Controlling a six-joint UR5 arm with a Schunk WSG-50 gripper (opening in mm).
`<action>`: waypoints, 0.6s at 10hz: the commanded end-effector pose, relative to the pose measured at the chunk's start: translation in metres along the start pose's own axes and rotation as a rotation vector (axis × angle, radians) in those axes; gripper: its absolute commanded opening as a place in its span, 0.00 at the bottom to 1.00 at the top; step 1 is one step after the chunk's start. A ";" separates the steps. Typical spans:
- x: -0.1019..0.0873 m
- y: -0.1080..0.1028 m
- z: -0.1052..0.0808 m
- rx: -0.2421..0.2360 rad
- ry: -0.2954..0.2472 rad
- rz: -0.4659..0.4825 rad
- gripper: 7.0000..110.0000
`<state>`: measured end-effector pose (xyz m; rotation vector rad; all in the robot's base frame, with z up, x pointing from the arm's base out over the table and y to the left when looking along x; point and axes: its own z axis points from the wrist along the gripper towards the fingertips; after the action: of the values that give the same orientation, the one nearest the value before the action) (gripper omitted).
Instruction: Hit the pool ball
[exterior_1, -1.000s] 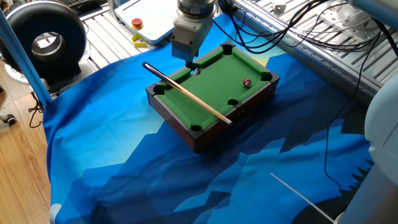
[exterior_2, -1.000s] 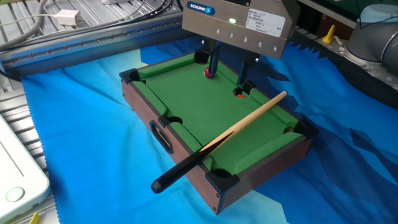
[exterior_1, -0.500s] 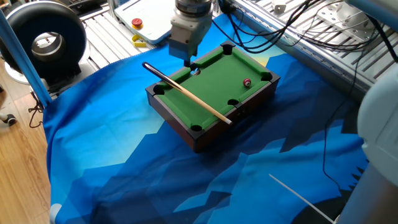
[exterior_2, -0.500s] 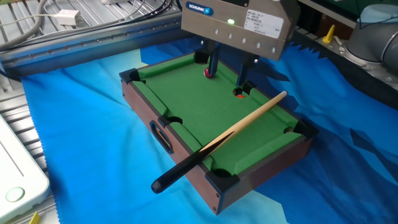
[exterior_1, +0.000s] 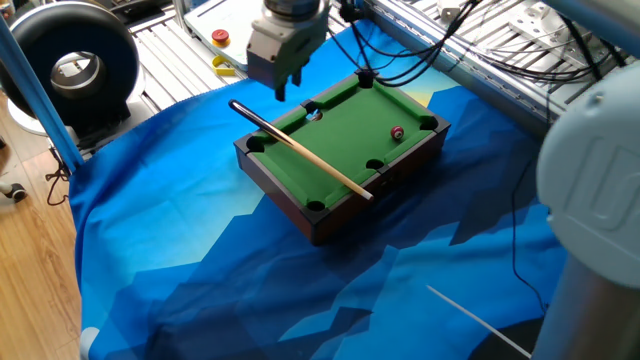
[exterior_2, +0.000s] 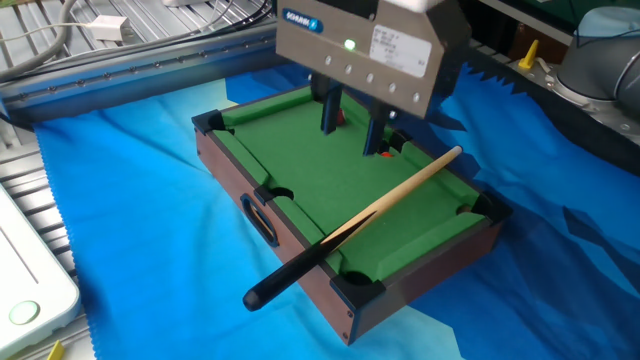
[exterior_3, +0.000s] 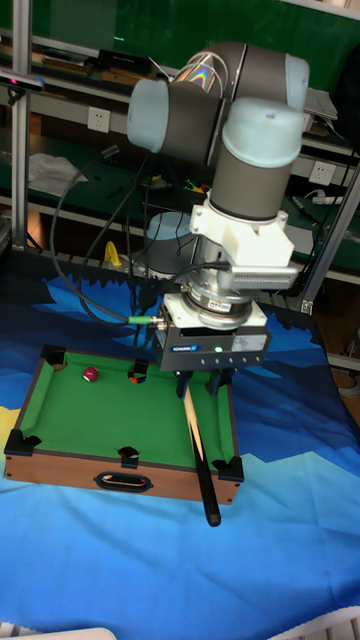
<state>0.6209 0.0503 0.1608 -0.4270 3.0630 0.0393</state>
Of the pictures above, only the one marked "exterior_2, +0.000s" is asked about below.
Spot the long aluminium table rail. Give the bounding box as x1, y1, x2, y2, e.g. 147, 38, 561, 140
0, 17, 301, 126

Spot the thin black cable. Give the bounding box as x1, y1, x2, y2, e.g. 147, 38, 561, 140
127, 0, 279, 44

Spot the blue mountain print cloth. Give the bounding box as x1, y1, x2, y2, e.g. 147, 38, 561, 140
32, 54, 640, 360

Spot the mini green felt pool table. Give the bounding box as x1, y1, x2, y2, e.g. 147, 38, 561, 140
191, 80, 514, 347

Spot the thick grey cable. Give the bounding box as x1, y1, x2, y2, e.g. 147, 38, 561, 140
0, 0, 79, 84

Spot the thin white charger cable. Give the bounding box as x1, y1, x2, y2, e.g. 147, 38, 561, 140
0, 20, 96, 44

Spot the white power adapter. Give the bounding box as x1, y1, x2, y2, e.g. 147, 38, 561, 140
89, 14, 132, 43

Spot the yellow plastic clip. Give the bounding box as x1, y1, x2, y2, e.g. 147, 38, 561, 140
517, 38, 541, 71

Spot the wooden pool cue black butt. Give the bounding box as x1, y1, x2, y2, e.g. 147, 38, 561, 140
242, 145, 464, 313

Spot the grey Schunk gripper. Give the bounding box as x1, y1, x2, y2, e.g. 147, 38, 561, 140
274, 0, 472, 157

